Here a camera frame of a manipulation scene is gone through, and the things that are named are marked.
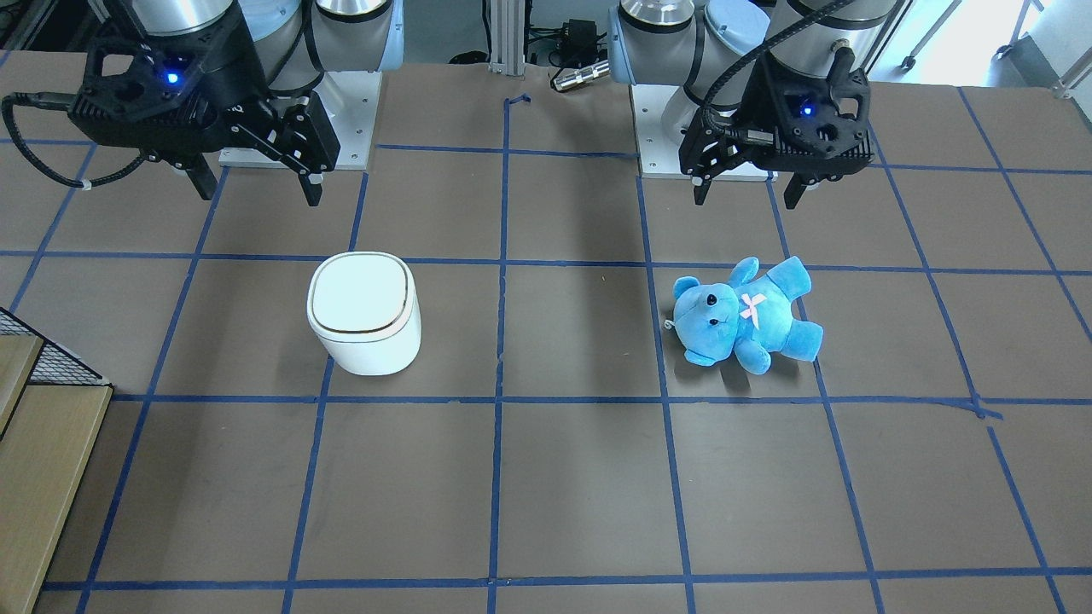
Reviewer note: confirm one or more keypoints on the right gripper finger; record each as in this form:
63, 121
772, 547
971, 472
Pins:
203, 179
312, 185

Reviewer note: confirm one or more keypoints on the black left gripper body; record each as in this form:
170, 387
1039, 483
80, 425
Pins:
740, 107

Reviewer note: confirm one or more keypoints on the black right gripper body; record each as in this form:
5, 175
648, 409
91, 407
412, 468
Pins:
241, 75

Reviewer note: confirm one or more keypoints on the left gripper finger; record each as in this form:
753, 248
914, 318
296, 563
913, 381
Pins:
797, 186
701, 185

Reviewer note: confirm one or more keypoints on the white trash can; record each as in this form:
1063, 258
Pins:
363, 307

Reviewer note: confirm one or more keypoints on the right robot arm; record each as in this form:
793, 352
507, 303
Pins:
297, 42

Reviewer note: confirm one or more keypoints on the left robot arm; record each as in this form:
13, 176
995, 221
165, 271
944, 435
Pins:
709, 50

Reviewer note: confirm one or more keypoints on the blue teddy bear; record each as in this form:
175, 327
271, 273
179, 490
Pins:
749, 316

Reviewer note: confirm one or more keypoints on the silver metal cylinder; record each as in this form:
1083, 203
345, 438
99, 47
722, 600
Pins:
570, 78

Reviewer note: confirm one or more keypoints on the black power adapter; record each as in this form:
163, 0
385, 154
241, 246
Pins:
578, 36

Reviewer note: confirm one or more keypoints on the wooden shelf with mesh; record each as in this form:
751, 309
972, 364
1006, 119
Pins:
53, 407

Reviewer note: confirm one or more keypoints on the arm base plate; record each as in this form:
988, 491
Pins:
660, 113
351, 101

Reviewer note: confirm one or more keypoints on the aluminium frame post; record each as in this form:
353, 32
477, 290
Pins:
506, 26

